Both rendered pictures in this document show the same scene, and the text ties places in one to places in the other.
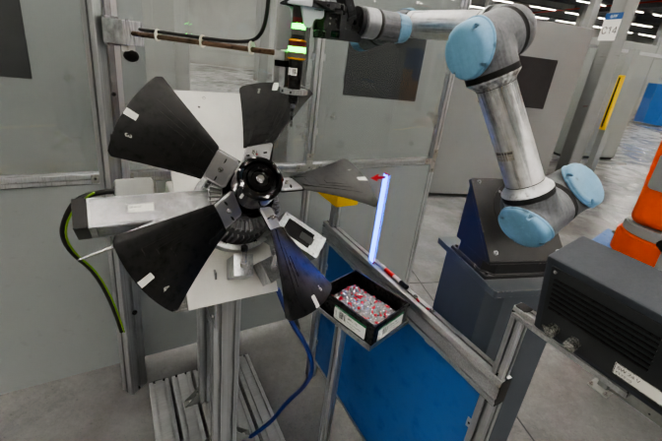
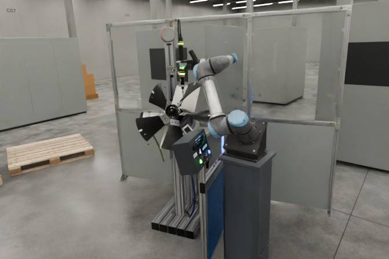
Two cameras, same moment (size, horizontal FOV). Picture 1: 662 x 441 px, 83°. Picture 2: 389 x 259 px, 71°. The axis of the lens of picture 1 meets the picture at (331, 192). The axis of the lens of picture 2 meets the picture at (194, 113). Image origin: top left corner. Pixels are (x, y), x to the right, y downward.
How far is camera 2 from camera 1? 1.83 m
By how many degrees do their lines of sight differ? 51
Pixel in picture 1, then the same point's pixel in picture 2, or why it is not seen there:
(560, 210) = (218, 124)
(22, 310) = (153, 152)
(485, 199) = not seen: hidden behind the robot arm
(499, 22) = (200, 65)
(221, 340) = (175, 167)
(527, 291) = (230, 161)
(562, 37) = not seen: outside the picture
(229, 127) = (191, 97)
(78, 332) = (165, 166)
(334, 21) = (190, 65)
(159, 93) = (158, 87)
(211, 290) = not seen: hidden behind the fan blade
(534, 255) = (242, 149)
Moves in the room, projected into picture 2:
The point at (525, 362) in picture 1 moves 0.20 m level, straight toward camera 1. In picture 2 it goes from (245, 201) to (215, 202)
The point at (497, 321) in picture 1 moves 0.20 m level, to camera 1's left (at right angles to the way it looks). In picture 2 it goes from (225, 173) to (206, 163)
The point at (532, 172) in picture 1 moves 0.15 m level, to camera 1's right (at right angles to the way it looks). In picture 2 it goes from (211, 110) to (226, 114)
